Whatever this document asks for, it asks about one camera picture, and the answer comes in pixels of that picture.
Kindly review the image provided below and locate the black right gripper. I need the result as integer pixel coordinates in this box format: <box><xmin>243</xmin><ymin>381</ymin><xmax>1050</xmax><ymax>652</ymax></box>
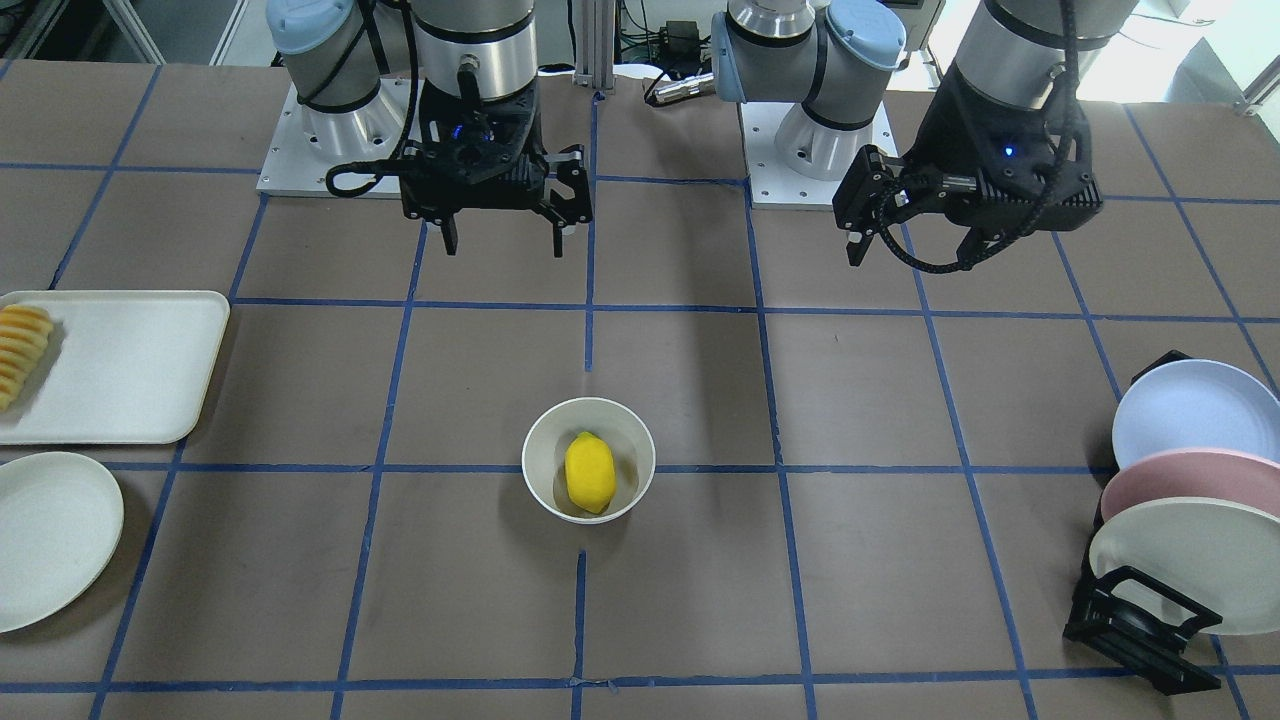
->
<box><xmin>399</xmin><ymin>79</ymin><xmax>593</xmax><ymax>259</ymax></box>

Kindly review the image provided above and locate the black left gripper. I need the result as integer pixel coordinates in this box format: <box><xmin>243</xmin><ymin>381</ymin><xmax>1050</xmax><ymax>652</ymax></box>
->
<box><xmin>832</xmin><ymin>69</ymin><xmax>1105</xmax><ymax>268</ymax></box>

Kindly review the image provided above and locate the white bowl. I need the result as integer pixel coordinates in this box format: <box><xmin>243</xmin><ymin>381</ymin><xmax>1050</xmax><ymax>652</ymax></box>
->
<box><xmin>521</xmin><ymin>397</ymin><xmax>657</xmax><ymax>524</ymax></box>

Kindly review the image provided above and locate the yellow lemon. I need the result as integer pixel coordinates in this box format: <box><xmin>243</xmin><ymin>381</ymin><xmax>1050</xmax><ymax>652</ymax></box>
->
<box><xmin>564</xmin><ymin>430</ymin><xmax>617</xmax><ymax>515</ymax></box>

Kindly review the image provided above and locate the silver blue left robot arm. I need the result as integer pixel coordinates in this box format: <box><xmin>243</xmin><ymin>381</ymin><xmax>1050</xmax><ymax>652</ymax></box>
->
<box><xmin>643</xmin><ymin>1</ymin><xmax>1134</xmax><ymax>274</ymax></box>

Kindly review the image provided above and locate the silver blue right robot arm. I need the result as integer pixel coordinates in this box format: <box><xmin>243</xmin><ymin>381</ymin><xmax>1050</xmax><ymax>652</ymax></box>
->
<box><xmin>265</xmin><ymin>1</ymin><xmax>593</xmax><ymax>258</ymax></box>

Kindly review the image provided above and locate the light blue plate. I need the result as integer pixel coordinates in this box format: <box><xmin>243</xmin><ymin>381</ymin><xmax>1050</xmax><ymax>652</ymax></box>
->
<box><xmin>1111</xmin><ymin>359</ymin><xmax>1279</xmax><ymax>469</ymax></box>

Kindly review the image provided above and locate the white rectangular tray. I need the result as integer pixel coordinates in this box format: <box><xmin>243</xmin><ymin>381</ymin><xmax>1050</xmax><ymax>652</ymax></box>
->
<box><xmin>1</xmin><ymin>290</ymin><xmax>230</xmax><ymax>446</ymax></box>

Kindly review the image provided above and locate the pink plate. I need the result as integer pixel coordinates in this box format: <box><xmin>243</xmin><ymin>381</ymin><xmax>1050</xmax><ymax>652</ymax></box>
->
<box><xmin>1100</xmin><ymin>448</ymin><xmax>1279</xmax><ymax>521</ymax></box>

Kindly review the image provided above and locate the cream plate in rack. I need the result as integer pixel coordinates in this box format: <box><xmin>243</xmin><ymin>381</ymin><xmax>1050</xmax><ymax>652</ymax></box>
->
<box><xmin>1088</xmin><ymin>497</ymin><xmax>1279</xmax><ymax>635</ymax></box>

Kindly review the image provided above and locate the sliced yellow mango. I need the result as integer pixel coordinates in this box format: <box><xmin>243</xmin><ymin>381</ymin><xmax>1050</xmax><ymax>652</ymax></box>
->
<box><xmin>1</xmin><ymin>304</ymin><xmax>55</xmax><ymax>413</ymax></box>

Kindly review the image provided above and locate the black plate rack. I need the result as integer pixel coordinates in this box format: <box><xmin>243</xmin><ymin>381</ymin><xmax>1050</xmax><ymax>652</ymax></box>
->
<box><xmin>1062</xmin><ymin>350</ymin><xmax>1224</xmax><ymax>697</ymax></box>

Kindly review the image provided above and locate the white round plate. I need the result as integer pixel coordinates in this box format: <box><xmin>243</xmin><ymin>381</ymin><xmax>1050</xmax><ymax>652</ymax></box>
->
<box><xmin>1</xmin><ymin>451</ymin><xmax>125</xmax><ymax>632</ymax></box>

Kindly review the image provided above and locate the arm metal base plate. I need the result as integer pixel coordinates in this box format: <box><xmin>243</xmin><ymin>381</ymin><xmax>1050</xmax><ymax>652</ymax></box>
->
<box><xmin>739</xmin><ymin>102</ymin><xmax>899</xmax><ymax>213</ymax></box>
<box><xmin>257</xmin><ymin>78</ymin><xmax>410</xmax><ymax>197</ymax></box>

